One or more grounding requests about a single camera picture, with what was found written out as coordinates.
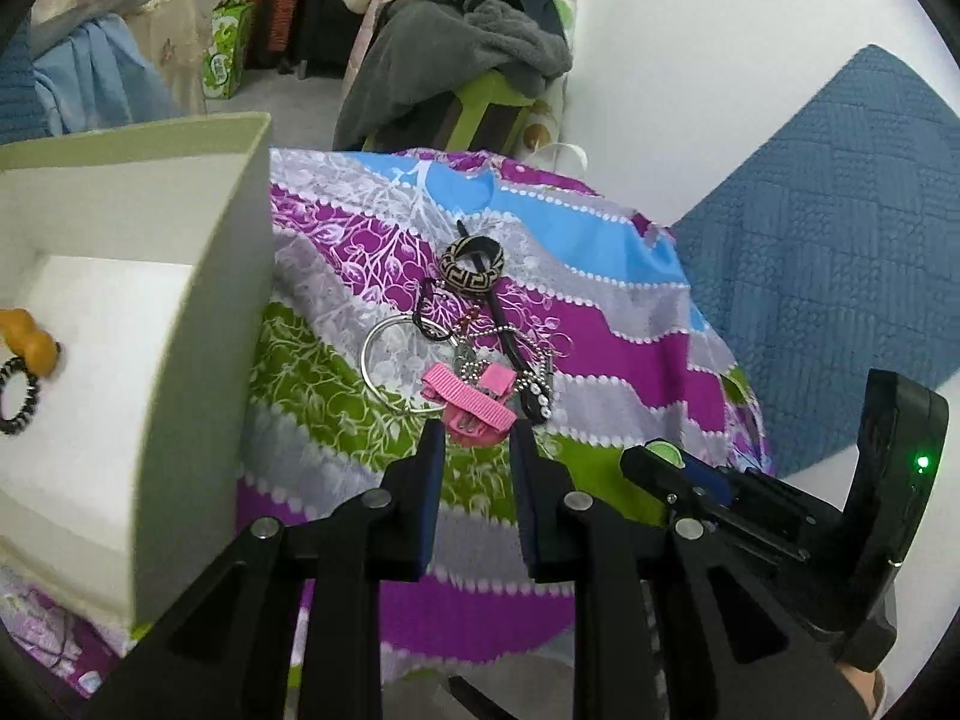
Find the white cardboard box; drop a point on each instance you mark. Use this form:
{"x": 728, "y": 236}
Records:
{"x": 147, "y": 252}

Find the light blue cloth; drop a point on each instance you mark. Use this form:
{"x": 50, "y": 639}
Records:
{"x": 97, "y": 78}

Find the person's right hand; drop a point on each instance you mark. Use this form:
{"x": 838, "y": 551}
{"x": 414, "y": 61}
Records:
{"x": 870, "y": 685}

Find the colourful striped floral cloth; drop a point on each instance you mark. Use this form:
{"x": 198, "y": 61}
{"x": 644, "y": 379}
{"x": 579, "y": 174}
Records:
{"x": 385, "y": 266}

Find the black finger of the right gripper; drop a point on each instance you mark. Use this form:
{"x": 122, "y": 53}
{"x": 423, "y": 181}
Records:
{"x": 697, "y": 490}

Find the blue quilted bedspread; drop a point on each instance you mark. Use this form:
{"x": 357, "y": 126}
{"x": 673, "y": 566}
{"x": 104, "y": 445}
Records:
{"x": 829, "y": 252}

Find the pink hair clip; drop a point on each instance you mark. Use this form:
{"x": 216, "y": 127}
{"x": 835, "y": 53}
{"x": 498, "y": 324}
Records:
{"x": 474, "y": 414}

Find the green hair clip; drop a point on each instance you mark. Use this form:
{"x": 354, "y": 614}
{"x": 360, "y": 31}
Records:
{"x": 667, "y": 452}

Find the green patterned bag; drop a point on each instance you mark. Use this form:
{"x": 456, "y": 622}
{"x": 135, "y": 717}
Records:
{"x": 224, "y": 58}

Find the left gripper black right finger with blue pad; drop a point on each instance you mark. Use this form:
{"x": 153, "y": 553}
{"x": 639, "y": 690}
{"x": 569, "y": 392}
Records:
{"x": 669, "y": 622}

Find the orange gourd pendant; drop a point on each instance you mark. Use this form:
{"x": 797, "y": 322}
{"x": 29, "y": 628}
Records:
{"x": 25, "y": 339}

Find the grey blanket pile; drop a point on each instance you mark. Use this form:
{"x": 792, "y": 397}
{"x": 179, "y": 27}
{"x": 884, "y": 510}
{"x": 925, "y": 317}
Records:
{"x": 423, "y": 51}

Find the green plastic stool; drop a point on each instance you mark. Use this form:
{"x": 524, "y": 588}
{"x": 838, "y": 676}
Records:
{"x": 486, "y": 114}

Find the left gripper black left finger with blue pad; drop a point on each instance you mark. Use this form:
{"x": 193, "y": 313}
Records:
{"x": 285, "y": 622}

